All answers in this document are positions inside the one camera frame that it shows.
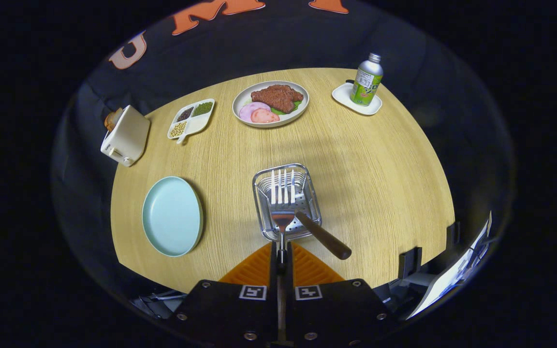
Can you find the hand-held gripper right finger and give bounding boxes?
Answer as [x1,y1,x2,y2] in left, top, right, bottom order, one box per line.
[286,242,397,348]

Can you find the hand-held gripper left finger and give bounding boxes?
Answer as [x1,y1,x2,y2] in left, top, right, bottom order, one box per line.
[165,242,281,348]

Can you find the silver fork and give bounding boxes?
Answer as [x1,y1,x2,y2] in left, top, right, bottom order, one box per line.
[270,168,296,345]

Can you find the light blue plate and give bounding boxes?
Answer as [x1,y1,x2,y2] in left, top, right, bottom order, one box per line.
[142,176,205,257]

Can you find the reddish ham slice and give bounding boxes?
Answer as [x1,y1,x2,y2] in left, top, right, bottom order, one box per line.
[251,108,280,124]

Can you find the pale pink ham slice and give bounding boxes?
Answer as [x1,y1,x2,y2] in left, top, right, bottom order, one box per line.
[239,101,272,122]

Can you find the white divided dish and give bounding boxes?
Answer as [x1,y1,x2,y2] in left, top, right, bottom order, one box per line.
[167,99,216,145]

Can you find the green lettuce leaf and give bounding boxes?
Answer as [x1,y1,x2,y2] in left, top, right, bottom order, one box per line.
[271,99,304,116]

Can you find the brown steak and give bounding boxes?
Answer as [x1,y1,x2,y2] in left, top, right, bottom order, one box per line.
[251,85,304,114]

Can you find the round white food plate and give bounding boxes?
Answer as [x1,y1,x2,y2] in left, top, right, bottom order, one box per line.
[232,80,310,128]

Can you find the small white square coaster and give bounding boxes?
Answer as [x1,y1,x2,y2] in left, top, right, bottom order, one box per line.
[332,82,383,116]

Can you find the white toaster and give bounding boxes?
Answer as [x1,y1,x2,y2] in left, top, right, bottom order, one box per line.
[101,105,151,167]

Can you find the silver and green bottle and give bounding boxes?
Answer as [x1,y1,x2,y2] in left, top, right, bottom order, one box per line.
[350,53,384,106]

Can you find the toasted bread slice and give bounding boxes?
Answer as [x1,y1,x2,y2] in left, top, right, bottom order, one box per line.
[104,107,124,132]

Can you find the black backdrop cloth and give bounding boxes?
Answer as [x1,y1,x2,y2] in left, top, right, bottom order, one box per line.
[51,0,516,310]

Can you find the brown-handled utensil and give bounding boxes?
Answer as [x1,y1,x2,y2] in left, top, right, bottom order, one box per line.
[294,211,352,261]

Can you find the metal wire basket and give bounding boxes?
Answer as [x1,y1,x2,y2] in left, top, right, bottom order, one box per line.
[252,163,322,242]

